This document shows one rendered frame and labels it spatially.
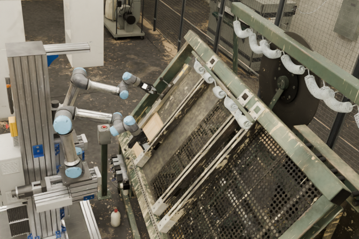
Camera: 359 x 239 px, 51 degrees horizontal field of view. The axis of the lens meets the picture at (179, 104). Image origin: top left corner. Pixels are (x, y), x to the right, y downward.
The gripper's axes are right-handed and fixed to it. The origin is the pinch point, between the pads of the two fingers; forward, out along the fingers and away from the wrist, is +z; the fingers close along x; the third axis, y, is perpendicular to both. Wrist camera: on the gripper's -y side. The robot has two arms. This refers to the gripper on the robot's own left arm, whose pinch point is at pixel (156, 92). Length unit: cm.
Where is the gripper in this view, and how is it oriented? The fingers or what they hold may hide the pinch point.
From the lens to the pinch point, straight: 350.3
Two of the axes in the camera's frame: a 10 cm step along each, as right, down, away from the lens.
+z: 7.2, 4.1, 5.6
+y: -5.1, -2.2, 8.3
